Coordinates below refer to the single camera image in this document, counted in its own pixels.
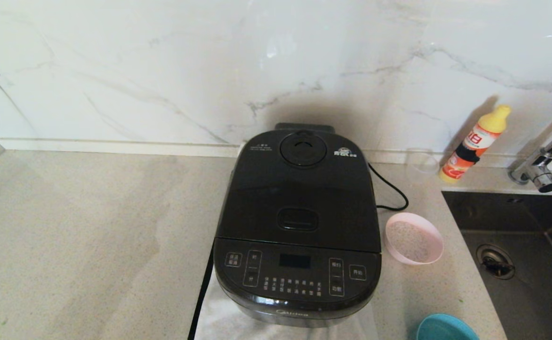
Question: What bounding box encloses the clear plastic measuring cup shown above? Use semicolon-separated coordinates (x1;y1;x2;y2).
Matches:
405;148;441;178

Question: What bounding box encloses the metal sink drain strainer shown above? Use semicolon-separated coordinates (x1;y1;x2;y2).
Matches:
476;243;516;281

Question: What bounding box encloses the black strip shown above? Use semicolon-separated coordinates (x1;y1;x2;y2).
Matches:
187;257;216;340

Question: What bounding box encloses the black rice cooker lid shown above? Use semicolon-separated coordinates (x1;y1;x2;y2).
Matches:
215;123;382;254

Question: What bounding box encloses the chrome faucet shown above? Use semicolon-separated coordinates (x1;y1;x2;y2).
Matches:
508;116;552;194

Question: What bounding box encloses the teal plastic bowl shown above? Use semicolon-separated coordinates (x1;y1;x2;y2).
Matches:
416;314;480;340

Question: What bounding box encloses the white translucent mat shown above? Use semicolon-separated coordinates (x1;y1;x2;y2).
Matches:
194;270;380;340

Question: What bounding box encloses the yellow capped detergent bottle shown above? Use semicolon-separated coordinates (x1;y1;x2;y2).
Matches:
439;104;512;184

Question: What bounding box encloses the black power cord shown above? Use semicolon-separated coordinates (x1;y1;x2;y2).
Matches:
368;163;409;212

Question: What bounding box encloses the white raw rice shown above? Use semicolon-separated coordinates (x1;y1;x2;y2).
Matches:
387;221;431;262

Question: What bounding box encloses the pink plastic bowl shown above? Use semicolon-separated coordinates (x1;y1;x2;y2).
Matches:
384;212;445;265

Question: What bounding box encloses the stainless steel sink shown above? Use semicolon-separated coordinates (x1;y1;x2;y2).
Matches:
442;190;552;340

